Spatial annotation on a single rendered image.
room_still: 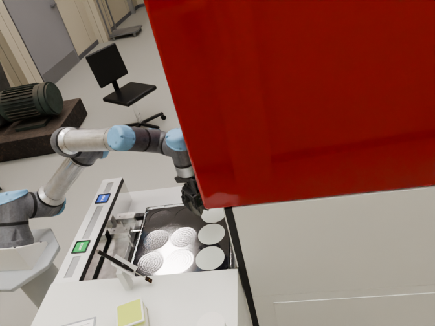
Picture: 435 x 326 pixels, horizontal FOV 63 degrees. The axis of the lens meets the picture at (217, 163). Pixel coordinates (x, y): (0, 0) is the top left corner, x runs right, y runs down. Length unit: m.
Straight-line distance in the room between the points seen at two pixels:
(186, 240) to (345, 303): 0.58
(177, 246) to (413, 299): 0.79
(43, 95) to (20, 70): 1.53
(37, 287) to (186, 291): 0.85
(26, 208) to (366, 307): 1.35
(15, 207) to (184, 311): 0.89
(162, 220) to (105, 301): 0.41
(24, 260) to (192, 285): 0.78
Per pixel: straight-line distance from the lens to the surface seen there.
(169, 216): 1.46
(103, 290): 1.24
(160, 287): 1.16
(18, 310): 2.82
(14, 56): 5.72
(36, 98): 4.34
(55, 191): 1.66
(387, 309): 1.37
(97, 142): 1.17
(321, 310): 1.33
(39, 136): 4.28
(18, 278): 1.70
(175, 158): 1.11
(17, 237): 1.68
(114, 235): 1.49
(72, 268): 1.37
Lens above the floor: 1.86
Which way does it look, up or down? 35 degrees down
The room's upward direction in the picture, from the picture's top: 13 degrees counter-clockwise
